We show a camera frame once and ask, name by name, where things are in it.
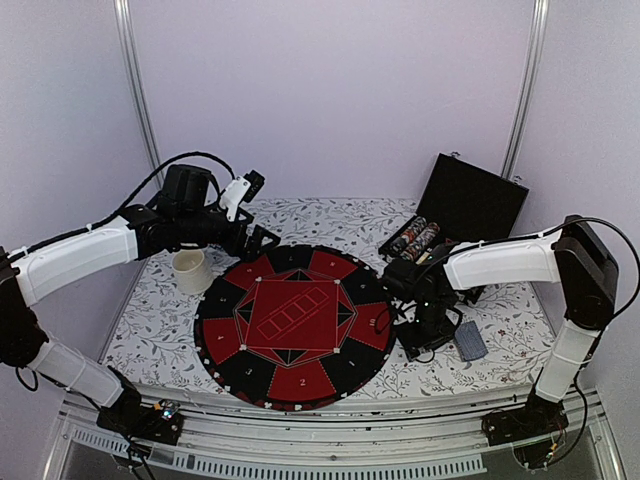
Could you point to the aluminium front rail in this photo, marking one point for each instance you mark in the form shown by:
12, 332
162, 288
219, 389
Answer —
408, 438

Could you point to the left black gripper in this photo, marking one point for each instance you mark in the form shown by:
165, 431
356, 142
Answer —
250, 251

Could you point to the cream ceramic cup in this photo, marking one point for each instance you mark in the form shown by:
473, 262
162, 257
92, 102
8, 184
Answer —
191, 272

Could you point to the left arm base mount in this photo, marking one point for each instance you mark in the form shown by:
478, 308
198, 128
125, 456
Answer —
160, 423

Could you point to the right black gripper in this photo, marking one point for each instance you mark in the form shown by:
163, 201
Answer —
412, 343

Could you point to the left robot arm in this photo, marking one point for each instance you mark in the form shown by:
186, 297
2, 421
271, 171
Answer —
54, 295

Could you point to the chip row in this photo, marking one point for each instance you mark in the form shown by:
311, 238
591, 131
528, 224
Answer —
420, 243
417, 225

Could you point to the aluminium frame post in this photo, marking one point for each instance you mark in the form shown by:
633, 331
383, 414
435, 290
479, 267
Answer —
125, 30
531, 68

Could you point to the black poker chip case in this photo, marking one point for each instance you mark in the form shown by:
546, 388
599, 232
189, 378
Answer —
468, 203

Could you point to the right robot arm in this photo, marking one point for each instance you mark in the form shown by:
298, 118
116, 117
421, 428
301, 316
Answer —
571, 256

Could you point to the blue playing card deck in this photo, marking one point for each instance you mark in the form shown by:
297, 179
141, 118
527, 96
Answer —
469, 342

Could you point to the right aluminium frame post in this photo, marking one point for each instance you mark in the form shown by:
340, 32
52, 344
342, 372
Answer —
531, 68

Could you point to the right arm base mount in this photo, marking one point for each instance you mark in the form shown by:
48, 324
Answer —
535, 418

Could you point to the round red black poker mat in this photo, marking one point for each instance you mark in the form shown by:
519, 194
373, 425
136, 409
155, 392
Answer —
298, 328

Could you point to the left aluminium frame post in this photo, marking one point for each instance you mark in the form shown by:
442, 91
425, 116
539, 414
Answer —
125, 30

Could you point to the chip row back left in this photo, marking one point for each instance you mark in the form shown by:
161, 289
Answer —
417, 225

